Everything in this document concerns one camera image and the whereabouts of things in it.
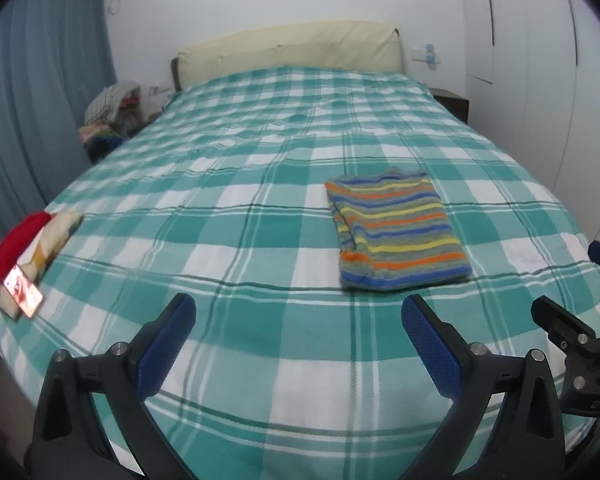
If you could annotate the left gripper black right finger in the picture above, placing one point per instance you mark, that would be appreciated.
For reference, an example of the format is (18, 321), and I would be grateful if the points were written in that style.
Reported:
(527, 439)

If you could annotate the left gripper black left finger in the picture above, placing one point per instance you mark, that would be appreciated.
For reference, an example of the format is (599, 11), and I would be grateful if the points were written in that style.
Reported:
(69, 441)

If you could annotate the multicolour striped knitted sweater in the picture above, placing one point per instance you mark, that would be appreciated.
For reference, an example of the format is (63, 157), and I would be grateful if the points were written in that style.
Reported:
(394, 232)

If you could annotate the pile of clothes beside bed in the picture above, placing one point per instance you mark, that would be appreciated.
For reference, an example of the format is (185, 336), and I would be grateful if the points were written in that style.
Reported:
(109, 119)

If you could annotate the smartphone with lit screen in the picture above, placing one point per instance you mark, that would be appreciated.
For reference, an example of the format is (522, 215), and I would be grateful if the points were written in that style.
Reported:
(23, 291)

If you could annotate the folded red garment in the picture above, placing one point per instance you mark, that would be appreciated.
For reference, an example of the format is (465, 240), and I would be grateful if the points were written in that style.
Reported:
(19, 239)

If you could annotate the folded cream patterned garment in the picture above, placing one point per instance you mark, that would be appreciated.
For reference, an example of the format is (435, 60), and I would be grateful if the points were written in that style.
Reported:
(40, 254)

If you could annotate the dark wooden nightstand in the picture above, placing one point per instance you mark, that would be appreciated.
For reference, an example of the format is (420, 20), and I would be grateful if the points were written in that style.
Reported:
(453, 103)

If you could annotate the teal white plaid bedspread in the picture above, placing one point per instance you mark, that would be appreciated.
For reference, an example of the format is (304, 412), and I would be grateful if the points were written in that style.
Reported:
(285, 374)

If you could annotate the blue curtain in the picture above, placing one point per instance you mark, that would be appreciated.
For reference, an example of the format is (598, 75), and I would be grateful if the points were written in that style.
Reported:
(54, 60)

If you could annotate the white wall socket with plug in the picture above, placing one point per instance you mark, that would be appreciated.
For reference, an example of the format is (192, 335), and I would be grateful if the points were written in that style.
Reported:
(428, 55)

